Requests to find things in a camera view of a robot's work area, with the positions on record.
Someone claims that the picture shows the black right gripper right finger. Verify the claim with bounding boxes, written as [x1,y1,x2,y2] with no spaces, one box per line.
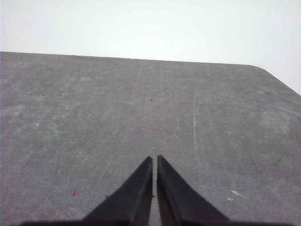
[156,154,230,226]

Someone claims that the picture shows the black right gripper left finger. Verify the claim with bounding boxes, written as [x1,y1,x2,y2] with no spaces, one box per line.
[82,155,154,226]

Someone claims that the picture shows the grey table cloth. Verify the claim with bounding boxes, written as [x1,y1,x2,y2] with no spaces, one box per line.
[0,51,301,226]

